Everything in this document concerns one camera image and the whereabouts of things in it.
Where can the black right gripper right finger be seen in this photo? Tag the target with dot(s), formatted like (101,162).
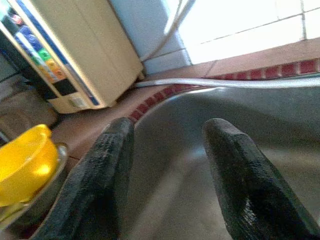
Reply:
(247,185)

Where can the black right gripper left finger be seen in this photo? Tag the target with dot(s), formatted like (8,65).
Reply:
(95,180)

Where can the round steel bowl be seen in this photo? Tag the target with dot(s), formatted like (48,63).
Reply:
(53,180)

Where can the yellow plastic cup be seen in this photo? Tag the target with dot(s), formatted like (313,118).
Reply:
(22,162)

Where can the empty steel sink basin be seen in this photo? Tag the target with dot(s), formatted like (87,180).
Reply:
(175,150)

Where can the beige water ionizer appliance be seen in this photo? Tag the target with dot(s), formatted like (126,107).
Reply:
(100,50)

